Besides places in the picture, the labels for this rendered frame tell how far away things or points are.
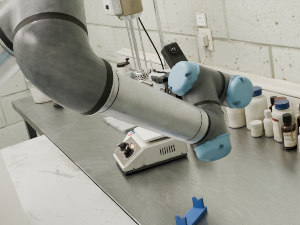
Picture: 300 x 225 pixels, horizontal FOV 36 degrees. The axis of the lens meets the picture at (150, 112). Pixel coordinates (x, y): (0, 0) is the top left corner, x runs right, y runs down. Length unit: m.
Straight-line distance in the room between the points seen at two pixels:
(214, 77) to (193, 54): 0.98
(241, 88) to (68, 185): 0.60
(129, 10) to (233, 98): 0.74
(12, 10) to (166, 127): 0.33
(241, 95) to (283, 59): 0.52
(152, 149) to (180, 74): 0.40
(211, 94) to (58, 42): 0.41
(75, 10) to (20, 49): 0.10
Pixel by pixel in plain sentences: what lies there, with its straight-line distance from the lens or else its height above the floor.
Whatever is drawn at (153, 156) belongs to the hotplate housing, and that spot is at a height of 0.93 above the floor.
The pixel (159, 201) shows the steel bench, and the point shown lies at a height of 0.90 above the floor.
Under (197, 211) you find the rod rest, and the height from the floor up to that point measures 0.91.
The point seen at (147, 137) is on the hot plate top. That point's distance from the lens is 1.34.
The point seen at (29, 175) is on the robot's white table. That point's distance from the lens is 1.52.
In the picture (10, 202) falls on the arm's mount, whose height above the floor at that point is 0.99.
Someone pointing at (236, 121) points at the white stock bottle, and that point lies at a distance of 1.53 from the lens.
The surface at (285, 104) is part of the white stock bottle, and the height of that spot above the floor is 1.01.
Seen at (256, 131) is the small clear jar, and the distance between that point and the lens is 1.44.
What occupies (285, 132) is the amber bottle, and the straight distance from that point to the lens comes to 1.33.
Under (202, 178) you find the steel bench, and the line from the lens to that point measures 1.25.
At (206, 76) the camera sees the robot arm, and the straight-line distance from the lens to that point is 1.01.
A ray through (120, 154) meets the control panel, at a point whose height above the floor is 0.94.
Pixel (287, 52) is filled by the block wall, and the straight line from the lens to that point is 1.53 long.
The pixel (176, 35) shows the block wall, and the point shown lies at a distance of 2.09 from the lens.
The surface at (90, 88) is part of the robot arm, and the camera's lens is 0.70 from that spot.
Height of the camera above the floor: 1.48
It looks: 18 degrees down
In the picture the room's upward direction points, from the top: 11 degrees counter-clockwise
